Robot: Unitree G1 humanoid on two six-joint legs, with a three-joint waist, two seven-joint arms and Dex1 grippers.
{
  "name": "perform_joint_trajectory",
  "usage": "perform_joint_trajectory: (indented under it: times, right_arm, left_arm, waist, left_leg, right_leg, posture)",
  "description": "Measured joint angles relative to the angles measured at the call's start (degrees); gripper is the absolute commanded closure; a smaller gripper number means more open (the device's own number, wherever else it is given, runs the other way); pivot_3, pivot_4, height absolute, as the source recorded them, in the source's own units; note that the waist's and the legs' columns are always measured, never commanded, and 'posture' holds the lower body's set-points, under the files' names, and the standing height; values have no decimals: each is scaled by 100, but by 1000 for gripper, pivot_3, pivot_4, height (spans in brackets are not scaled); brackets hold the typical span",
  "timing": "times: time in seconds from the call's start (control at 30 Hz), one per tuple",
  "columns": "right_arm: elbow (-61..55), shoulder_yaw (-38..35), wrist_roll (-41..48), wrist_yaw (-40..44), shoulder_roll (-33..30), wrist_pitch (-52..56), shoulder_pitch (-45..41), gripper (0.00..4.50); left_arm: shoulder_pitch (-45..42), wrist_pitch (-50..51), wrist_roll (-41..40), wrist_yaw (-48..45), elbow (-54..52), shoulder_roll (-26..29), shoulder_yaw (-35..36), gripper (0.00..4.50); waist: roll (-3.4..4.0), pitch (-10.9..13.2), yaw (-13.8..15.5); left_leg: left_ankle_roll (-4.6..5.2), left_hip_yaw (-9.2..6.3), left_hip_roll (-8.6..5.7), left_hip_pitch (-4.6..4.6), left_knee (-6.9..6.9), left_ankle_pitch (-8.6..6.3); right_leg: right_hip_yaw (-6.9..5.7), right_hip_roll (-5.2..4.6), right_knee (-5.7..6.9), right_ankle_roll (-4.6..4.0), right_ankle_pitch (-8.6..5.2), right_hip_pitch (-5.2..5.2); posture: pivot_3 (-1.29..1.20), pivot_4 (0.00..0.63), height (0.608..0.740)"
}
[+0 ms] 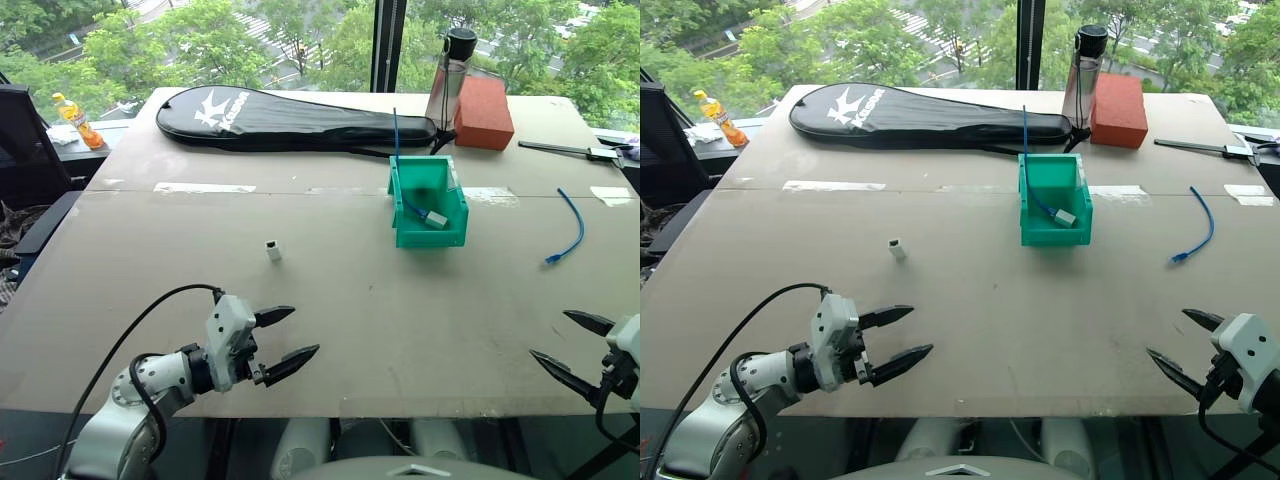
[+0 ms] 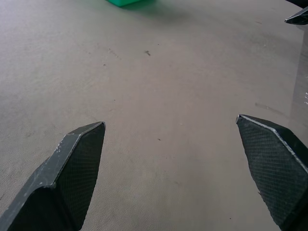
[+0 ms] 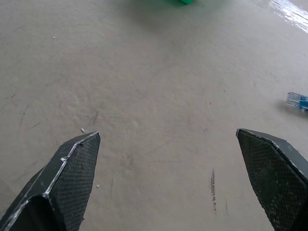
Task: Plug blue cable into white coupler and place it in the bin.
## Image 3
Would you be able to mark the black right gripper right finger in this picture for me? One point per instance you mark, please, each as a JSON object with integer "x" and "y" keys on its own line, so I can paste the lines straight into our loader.
{"x": 276, "y": 183}

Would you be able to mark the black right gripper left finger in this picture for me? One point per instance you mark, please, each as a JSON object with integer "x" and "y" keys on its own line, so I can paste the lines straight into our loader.
{"x": 60, "y": 187}

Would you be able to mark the green object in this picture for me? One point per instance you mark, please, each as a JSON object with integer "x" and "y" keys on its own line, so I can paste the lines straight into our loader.
{"x": 186, "y": 1}

